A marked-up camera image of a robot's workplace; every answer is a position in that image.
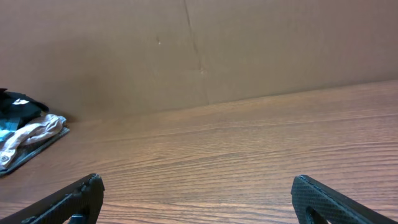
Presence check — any grey folded garment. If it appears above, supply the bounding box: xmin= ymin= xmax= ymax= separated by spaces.
xmin=1 ymin=127 xmax=70 ymax=178

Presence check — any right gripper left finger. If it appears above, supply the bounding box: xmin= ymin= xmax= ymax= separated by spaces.
xmin=1 ymin=174 xmax=105 ymax=224

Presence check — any black polo shirt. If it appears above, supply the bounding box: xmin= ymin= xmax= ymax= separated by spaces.
xmin=1 ymin=88 xmax=49 ymax=126

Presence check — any beige folded garment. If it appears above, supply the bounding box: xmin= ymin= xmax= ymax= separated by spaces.
xmin=1 ymin=114 xmax=66 ymax=168

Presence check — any light blue printed t-shirt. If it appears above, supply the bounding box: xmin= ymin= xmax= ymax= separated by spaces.
xmin=0 ymin=118 xmax=20 ymax=142

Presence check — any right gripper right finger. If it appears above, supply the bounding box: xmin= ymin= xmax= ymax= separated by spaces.
xmin=291 ymin=175 xmax=397 ymax=224

